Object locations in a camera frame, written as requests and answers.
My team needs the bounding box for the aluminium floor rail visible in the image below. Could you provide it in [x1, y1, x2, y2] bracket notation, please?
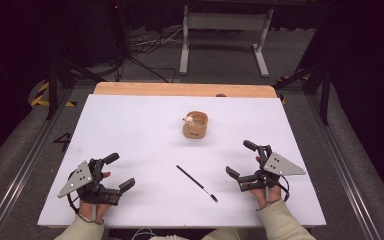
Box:
[0, 88, 76, 240]
[306, 94, 383, 240]

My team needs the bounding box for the person's left hand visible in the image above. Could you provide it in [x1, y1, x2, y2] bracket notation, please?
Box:
[78, 171, 112, 224]

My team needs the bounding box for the bundle of floor cables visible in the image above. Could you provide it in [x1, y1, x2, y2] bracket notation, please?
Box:
[113, 25, 185, 84]

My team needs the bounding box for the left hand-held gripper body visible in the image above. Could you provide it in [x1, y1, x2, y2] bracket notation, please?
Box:
[57, 158, 121, 205]

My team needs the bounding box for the black curtain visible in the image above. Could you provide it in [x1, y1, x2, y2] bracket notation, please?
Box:
[126, 0, 318, 33]

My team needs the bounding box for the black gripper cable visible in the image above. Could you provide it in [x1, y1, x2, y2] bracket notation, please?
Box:
[66, 192, 81, 215]
[277, 175, 291, 203]

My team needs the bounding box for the yellow black hazard tape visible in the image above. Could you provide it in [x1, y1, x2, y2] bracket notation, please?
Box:
[276, 73, 312, 105]
[29, 81, 78, 108]

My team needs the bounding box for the black pen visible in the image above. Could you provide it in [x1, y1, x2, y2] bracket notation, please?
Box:
[175, 164, 219, 203]

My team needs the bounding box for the thin white cable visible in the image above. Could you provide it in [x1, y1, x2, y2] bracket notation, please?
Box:
[129, 227, 158, 240]

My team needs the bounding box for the person's right hand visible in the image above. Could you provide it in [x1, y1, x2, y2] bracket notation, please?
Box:
[248, 156, 283, 211]

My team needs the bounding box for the white metal stand frame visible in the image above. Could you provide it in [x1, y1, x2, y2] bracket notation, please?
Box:
[179, 4, 275, 79]

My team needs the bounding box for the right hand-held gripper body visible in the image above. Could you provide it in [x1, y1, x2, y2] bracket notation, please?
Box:
[238, 144, 307, 193]

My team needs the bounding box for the person's pale clothing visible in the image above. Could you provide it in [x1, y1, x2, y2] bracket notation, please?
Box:
[148, 234, 190, 240]

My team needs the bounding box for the white board sheet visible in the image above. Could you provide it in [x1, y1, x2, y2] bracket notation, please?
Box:
[37, 94, 327, 229]

